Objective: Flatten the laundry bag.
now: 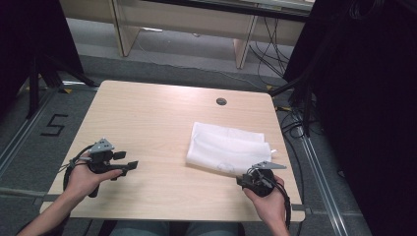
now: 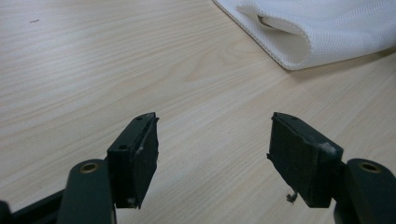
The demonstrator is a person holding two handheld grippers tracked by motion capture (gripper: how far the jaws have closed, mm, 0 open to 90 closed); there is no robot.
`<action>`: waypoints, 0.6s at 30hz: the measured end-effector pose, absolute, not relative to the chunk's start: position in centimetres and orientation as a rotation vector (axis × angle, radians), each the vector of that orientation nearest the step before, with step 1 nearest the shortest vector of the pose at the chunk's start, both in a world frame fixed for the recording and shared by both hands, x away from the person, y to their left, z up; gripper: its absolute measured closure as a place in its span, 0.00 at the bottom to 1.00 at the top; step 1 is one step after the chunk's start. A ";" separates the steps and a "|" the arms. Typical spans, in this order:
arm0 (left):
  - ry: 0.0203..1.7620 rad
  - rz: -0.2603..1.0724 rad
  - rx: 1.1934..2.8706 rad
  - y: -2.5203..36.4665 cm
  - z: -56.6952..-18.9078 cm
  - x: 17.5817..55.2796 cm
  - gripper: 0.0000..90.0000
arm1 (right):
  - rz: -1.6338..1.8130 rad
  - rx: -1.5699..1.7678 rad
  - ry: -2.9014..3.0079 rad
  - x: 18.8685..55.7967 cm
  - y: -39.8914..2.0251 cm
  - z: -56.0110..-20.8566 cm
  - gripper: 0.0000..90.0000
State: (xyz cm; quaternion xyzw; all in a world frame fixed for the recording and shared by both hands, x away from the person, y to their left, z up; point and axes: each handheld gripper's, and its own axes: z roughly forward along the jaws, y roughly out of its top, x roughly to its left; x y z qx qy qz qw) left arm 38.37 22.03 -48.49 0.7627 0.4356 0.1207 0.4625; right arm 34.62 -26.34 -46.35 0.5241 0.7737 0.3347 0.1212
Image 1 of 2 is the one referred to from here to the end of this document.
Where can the black metal stand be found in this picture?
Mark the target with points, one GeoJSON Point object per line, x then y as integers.
{"type": "Point", "coordinates": [303, 95]}
{"type": "Point", "coordinates": [49, 75]}

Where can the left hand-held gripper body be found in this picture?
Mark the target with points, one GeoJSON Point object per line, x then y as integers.
{"type": "Point", "coordinates": [100, 162]}

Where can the aluminium floor rail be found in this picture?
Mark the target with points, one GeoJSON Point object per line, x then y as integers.
{"type": "Point", "coordinates": [19, 137]}
{"type": "Point", "coordinates": [323, 183]}

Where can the grey round table grommet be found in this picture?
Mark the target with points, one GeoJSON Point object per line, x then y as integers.
{"type": "Point", "coordinates": [221, 101]}

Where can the person's left hand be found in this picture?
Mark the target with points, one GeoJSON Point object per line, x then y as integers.
{"type": "Point", "coordinates": [83, 178]}

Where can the black curtain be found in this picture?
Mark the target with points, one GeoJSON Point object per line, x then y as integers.
{"type": "Point", "coordinates": [29, 39]}
{"type": "Point", "coordinates": [367, 98]}

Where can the person's legs in blue jeans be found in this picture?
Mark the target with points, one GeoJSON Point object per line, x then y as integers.
{"type": "Point", "coordinates": [147, 229]}

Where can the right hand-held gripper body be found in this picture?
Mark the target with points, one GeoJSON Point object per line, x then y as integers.
{"type": "Point", "coordinates": [260, 183]}

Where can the white towel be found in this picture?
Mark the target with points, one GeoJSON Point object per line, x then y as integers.
{"type": "Point", "coordinates": [226, 149]}

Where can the grey metal bracket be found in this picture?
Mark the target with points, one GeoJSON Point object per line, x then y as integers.
{"type": "Point", "coordinates": [300, 208]}

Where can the person's right hand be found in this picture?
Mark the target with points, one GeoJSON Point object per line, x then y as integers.
{"type": "Point", "coordinates": [270, 205]}

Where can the grey floor bar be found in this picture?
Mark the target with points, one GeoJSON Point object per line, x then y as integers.
{"type": "Point", "coordinates": [19, 192]}

